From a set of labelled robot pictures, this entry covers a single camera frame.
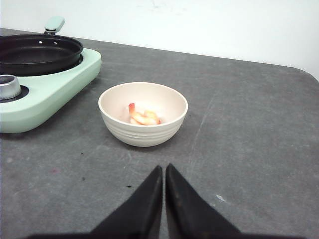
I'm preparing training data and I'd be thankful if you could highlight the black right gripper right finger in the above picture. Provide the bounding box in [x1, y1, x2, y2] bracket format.
[165, 163, 241, 239]

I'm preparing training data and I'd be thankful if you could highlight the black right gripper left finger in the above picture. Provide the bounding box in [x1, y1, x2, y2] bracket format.
[92, 166, 163, 239]

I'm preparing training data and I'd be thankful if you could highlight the pink cooked shrimp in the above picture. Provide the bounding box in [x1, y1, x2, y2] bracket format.
[129, 103, 161, 125]

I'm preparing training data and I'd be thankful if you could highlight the beige ribbed bowl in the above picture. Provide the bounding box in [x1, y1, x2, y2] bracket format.
[98, 82, 188, 147]

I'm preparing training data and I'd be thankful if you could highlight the mint green breakfast maker base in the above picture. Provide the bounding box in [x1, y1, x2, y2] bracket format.
[0, 48, 102, 133]

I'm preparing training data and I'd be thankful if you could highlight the silver right control knob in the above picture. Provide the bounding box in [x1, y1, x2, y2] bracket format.
[0, 74, 21, 100]

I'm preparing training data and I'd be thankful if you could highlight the black round frying pan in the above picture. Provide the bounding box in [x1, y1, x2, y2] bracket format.
[0, 16, 83, 76]

